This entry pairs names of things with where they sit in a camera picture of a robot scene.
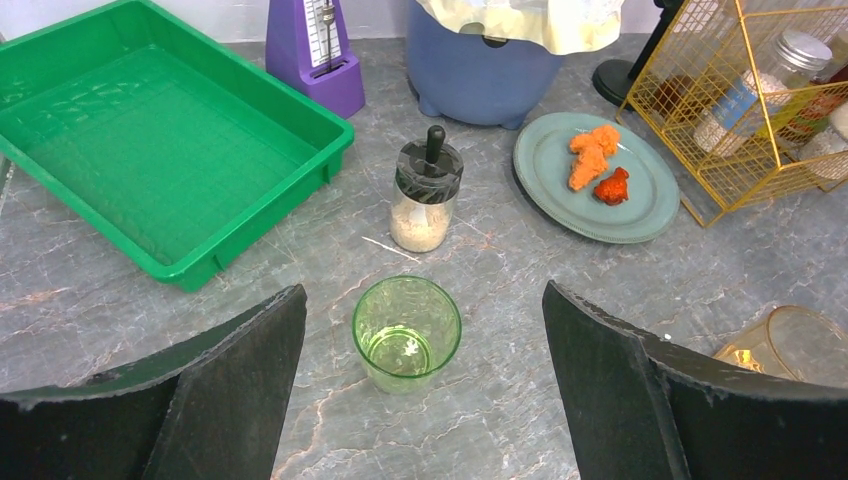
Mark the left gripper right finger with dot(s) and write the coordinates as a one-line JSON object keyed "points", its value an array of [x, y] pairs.
{"points": [[640, 407]]}

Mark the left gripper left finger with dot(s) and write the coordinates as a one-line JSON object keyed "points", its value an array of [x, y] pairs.
{"points": [[210, 407]]}

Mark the grey round plate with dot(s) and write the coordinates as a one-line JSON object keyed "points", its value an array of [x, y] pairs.
{"points": [[542, 161]]}

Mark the glass oil bottle dark liquid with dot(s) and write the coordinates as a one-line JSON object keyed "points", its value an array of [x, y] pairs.
{"points": [[674, 99]]}

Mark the spice jar black lid powder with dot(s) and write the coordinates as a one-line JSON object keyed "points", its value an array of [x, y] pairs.
{"points": [[427, 181]]}

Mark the white blue canister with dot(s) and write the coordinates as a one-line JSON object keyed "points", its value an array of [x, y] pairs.
{"points": [[788, 62]]}

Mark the spice jar black lid beans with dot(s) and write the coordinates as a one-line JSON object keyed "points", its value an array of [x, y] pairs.
{"points": [[825, 155]]}

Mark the amber glass cup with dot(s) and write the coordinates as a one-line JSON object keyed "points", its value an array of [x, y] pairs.
{"points": [[793, 343]]}

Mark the green glass cup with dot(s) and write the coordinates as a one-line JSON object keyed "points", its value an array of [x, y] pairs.
{"points": [[406, 329]]}

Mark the red fried chicken piece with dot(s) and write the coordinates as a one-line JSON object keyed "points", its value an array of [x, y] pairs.
{"points": [[613, 190]]}

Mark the orange fried chicken piece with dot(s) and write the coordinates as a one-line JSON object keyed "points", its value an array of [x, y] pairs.
{"points": [[593, 150]]}

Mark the green plastic tray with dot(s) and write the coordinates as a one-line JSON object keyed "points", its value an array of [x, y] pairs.
{"points": [[176, 149]]}

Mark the black microphone stand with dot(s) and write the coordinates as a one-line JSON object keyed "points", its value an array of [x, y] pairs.
{"points": [[613, 78]]}

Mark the purple metronome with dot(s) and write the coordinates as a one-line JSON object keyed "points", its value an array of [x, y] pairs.
{"points": [[307, 47]]}

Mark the blue trash bin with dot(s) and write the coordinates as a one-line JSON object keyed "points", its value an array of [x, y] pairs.
{"points": [[471, 79]]}

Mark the white plastic bin liner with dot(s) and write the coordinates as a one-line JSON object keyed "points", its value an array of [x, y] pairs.
{"points": [[562, 27]]}

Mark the yellow wire basket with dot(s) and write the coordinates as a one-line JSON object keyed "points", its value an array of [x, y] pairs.
{"points": [[715, 42]]}

